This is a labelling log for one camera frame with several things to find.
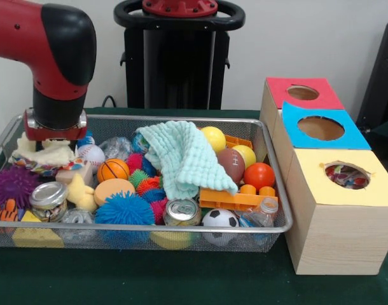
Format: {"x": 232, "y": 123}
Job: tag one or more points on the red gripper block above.
{"x": 54, "y": 133}

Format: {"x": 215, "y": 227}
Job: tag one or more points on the cream knitted cloth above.
{"x": 51, "y": 154}

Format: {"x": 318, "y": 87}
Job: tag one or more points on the mint green knitted cloth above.
{"x": 187, "y": 159}

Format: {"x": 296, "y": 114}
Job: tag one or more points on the white cloth with colourful spots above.
{"x": 44, "y": 169}
{"x": 346, "y": 176}

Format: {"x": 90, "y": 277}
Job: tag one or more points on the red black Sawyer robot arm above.
{"x": 54, "y": 47}

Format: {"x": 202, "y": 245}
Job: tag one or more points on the metal mesh bin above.
{"x": 245, "y": 235}

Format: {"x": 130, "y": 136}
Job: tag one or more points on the wooden box with three holes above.
{"x": 334, "y": 241}

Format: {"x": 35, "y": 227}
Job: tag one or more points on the purple spiky ball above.
{"x": 12, "y": 185}

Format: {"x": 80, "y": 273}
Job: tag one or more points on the small orange basketball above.
{"x": 113, "y": 170}

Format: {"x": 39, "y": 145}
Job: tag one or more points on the blue spiky ball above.
{"x": 124, "y": 209}

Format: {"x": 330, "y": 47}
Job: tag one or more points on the silver drink can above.
{"x": 181, "y": 211}

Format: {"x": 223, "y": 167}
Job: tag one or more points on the large yellow ball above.
{"x": 216, "y": 138}

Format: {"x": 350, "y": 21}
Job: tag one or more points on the dark green tablecloth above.
{"x": 149, "y": 279}

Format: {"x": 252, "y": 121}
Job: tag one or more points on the brown toy football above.
{"x": 230, "y": 165}

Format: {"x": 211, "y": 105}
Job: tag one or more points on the small soccer ball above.
{"x": 219, "y": 217}

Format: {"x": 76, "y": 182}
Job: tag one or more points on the orange toy building brick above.
{"x": 232, "y": 200}

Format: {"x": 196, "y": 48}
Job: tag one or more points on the orange ball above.
{"x": 259, "y": 176}

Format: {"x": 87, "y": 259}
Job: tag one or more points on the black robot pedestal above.
{"x": 178, "y": 63}

